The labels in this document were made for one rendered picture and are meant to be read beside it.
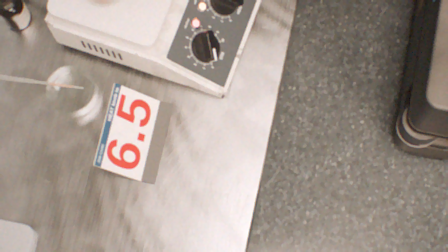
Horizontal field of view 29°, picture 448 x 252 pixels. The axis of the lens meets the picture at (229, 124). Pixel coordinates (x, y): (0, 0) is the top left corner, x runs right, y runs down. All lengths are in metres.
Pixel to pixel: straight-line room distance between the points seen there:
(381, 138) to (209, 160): 0.84
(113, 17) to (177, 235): 0.23
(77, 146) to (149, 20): 0.16
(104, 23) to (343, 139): 0.91
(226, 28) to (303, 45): 0.85
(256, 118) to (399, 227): 0.80
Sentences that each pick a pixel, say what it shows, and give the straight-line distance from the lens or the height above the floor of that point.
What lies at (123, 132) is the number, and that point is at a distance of 0.91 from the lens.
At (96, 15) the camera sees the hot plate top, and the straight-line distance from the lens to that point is 0.89.
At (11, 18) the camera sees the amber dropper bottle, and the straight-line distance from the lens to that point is 0.97.
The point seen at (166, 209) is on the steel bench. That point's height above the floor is 0.75.
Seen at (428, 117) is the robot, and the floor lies 0.31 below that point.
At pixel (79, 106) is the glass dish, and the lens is 0.95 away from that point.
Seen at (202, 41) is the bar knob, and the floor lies 0.80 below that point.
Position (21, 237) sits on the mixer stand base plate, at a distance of 0.93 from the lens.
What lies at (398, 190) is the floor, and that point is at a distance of 1.71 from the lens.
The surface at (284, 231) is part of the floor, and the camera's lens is 1.67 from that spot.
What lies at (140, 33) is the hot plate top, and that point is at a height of 0.84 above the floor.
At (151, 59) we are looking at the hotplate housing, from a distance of 0.89.
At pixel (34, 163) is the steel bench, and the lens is 0.95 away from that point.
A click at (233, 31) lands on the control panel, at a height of 0.79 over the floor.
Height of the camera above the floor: 1.65
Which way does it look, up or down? 75 degrees down
